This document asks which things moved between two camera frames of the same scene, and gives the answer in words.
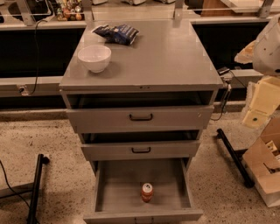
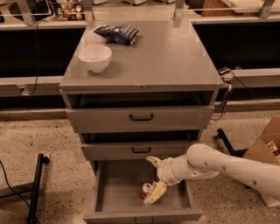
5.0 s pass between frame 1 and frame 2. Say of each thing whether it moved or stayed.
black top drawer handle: stayed
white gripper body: moved
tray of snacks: stayed
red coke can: stayed
